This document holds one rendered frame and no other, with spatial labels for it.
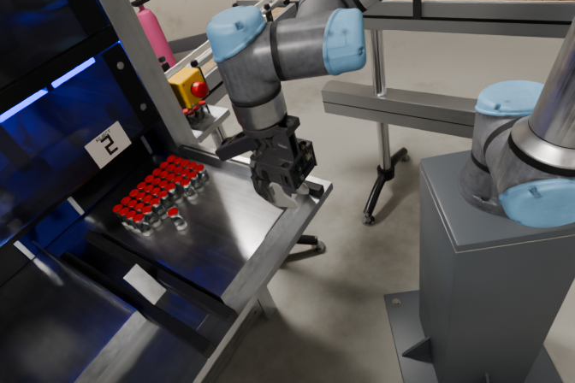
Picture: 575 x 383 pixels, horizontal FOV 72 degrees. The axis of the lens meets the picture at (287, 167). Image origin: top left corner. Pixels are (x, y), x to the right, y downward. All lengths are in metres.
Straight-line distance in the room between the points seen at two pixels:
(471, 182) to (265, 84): 0.48
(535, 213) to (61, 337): 0.77
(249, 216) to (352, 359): 0.89
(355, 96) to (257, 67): 1.16
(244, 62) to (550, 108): 0.39
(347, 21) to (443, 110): 1.07
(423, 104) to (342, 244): 0.69
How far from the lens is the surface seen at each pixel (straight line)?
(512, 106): 0.72
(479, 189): 0.84
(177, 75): 1.01
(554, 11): 1.28
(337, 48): 0.48
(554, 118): 0.60
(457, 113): 1.52
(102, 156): 0.89
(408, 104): 1.56
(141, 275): 0.73
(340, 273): 1.71
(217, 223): 0.79
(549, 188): 0.62
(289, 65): 0.50
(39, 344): 0.83
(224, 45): 0.50
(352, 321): 1.60
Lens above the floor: 1.44
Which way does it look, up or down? 41 degrees down
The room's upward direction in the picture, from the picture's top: 17 degrees counter-clockwise
